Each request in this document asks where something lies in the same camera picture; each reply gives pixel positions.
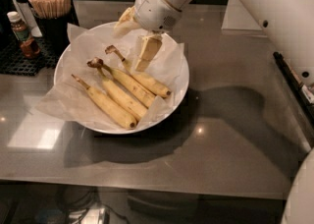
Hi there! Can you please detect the yellow banana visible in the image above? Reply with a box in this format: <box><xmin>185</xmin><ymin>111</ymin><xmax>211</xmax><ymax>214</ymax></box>
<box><xmin>97</xmin><ymin>68</ymin><xmax>147</xmax><ymax>121</ymax></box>
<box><xmin>105</xmin><ymin>45</ymin><xmax>172</xmax><ymax>98</ymax></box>
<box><xmin>72</xmin><ymin>75</ymin><xmax>137</xmax><ymax>130</ymax></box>
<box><xmin>87</xmin><ymin>57</ymin><xmax>155</xmax><ymax>108</ymax></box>

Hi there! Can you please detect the white bowl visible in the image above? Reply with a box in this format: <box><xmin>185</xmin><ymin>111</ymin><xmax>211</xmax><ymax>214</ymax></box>
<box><xmin>52</xmin><ymin>21</ymin><xmax>190</xmax><ymax>136</ymax></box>

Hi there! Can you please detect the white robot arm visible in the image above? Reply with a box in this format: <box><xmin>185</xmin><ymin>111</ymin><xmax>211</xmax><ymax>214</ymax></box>
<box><xmin>114</xmin><ymin>0</ymin><xmax>314</xmax><ymax>109</ymax></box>

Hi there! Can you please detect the small brown round jar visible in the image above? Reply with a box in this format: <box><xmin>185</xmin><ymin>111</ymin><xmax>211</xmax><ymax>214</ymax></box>
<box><xmin>20</xmin><ymin>38</ymin><xmax>40</xmax><ymax>59</ymax></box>

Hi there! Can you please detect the black rack of packets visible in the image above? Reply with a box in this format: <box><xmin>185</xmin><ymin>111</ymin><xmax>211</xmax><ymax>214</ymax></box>
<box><xmin>273</xmin><ymin>52</ymin><xmax>314</xmax><ymax>126</ymax></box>

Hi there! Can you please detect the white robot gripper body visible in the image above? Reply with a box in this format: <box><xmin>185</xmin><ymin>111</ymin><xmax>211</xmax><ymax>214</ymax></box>
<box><xmin>134</xmin><ymin>0</ymin><xmax>182</xmax><ymax>32</ymax></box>

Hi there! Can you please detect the white parchment paper liner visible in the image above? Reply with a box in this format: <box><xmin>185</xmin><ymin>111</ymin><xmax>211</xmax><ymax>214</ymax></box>
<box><xmin>34</xmin><ymin>23</ymin><xmax>184</xmax><ymax>133</ymax></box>

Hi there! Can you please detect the black rubber grid mat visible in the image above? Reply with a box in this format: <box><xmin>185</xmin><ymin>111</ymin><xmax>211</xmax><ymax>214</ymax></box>
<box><xmin>0</xmin><ymin>34</ymin><xmax>59</xmax><ymax>76</ymax></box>

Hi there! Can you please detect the black cup of wooden stirrers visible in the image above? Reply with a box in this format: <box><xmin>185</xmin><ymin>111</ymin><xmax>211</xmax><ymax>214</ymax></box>
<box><xmin>28</xmin><ymin>0</ymin><xmax>79</xmax><ymax>55</ymax></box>

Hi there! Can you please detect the small brown sauce bottle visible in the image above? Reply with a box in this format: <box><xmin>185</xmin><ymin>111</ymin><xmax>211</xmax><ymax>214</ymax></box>
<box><xmin>7</xmin><ymin>11</ymin><xmax>29</xmax><ymax>42</ymax></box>

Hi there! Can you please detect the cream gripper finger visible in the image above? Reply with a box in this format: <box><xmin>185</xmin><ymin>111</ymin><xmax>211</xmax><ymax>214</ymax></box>
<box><xmin>134</xmin><ymin>33</ymin><xmax>162</xmax><ymax>72</ymax></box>
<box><xmin>113</xmin><ymin>7</ymin><xmax>140</xmax><ymax>38</ymax></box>

